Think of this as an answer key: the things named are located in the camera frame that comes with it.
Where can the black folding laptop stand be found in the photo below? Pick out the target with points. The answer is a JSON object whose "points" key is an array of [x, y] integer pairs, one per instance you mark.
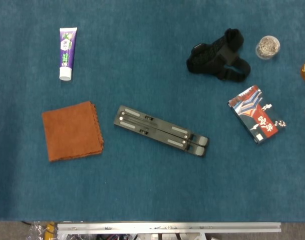
{"points": [[157, 127]]}

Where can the brown folded cloth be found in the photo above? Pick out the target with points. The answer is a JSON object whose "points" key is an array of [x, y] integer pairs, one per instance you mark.
{"points": [[72, 131]]}

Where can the red black printed box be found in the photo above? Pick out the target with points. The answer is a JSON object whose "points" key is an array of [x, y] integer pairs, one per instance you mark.
{"points": [[257, 115]]}

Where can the clear jar of paper clips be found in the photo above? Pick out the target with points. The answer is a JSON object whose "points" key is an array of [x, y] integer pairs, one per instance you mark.
{"points": [[267, 47]]}

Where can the purple white toothpaste tube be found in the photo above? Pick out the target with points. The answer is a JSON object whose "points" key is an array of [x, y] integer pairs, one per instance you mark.
{"points": [[67, 50]]}

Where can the black wrist brace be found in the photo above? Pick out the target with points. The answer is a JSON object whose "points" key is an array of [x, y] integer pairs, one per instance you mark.
{"points": [[210, 57]]}

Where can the crumpled clear plastic wrap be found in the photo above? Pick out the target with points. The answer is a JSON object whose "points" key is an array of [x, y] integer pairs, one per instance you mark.
{"points": [[36, 231]]}

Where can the yellow plastic item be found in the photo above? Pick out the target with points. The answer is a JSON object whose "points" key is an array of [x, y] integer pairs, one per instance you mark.
{"points": [[50, 228]]}

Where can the teal table cloth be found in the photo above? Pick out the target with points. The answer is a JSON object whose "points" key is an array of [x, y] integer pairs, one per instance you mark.
{"points": [[152, 187]]}

